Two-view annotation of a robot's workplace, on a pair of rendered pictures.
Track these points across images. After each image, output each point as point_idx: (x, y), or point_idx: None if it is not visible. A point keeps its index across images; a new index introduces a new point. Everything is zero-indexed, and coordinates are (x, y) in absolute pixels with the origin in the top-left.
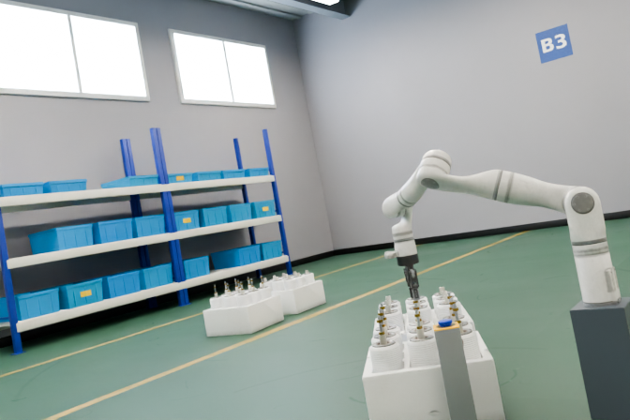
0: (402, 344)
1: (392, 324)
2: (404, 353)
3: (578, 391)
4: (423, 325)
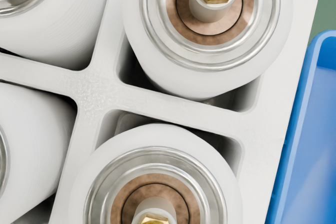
0: (170, 90)
1: (247, 53)
2: (37, 64)
3: None
4: (75, 217)
